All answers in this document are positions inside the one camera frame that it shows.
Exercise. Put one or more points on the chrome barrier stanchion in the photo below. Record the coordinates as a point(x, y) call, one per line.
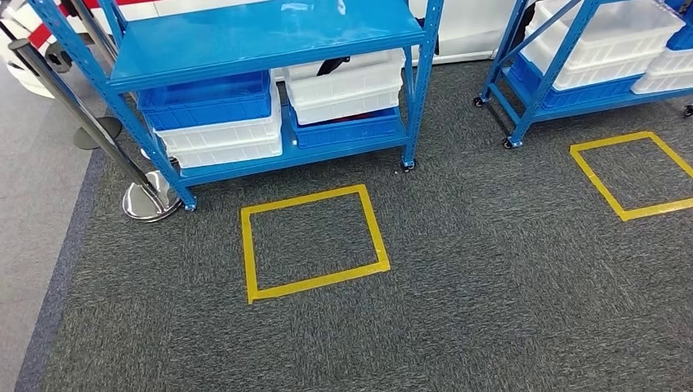
point(143, 200)

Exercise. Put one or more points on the red barrier tape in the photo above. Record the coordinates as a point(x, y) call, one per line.
point(40, 32)

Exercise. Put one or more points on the long white plastic bin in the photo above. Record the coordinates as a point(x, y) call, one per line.
point(233, 154)
point(346, 108)
point(227, 132)
point(346, 78)

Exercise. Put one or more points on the black barrier stanchion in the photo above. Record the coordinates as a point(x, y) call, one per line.
point(97, 132)

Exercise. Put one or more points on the long blue plastic tray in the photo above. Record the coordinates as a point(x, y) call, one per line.
point(346, 132)

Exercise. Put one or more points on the small blue plastic bin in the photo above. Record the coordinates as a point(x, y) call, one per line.
point(683, 38)

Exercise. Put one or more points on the large white plastic bin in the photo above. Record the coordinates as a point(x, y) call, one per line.
point(612, 27)
point(595, 76)

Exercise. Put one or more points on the blue plastic crate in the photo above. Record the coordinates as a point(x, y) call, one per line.
point(206, 103)

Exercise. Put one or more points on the white car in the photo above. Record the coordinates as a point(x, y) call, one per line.
point(465, 27)

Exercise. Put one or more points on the small white plastic bin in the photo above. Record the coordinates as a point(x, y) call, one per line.
point(663, 84)
point(674, 62)

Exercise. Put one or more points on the blue wheeled shelf cart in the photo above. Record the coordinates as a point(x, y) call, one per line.
point(533, 103)

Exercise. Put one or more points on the blue metal shelf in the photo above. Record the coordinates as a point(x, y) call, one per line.
point(260, 32)

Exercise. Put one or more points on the large blue plastic bin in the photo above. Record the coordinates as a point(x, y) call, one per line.
point(584, 94)

